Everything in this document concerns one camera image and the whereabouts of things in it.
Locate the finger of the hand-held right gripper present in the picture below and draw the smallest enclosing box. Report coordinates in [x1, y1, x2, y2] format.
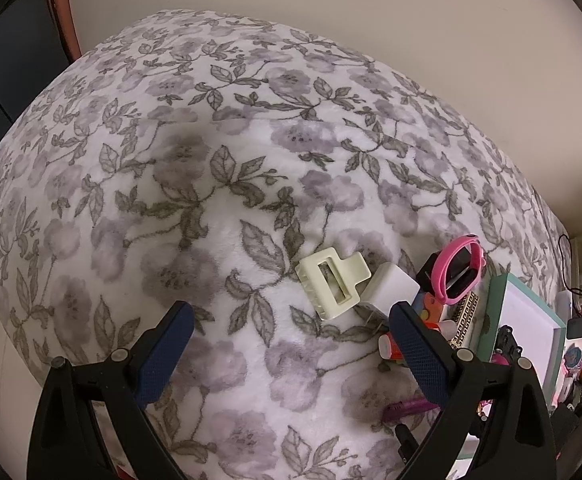
[496, 325, 527, 361]
[395, 424, 419, 461]

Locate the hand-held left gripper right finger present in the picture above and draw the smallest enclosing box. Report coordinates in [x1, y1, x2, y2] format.
[387, 300, 557, 480]

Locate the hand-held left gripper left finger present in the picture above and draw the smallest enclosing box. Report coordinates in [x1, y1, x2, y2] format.
[27, 301, 195, 480]

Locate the teal box with white inside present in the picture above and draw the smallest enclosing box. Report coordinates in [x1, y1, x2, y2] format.
[481, 272, 569, 411]

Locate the orange glue bottle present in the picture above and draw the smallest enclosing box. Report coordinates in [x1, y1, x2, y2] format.
[378, 322, 454, 363]

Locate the magenta plastic clip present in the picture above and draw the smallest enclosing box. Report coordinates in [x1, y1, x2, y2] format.
[382, 395, 439, 421]

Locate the gold black patterned lighter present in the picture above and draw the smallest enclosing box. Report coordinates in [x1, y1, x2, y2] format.
[444, 292, 482, 348]

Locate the white wall charger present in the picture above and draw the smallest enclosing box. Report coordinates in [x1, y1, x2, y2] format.
[358, 262, 422, 322]

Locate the cream hair claw clip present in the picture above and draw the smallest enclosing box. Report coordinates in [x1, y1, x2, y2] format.
[295, 246, 372, 321]

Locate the floral fleece blanket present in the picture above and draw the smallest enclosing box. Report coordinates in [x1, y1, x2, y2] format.
[0, 9, 572, 480]

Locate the dark cabinet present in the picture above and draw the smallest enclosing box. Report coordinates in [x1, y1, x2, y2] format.
[0, 0, 72, 126]

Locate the red board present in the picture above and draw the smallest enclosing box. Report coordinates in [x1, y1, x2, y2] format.
[46, 0, 82, 61]

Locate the black wall charger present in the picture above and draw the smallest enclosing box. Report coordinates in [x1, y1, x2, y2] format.
[416, 252, 444, 293]

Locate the pink strap watch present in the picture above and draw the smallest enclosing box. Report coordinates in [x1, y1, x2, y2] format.
[431, 234, 484, 306]

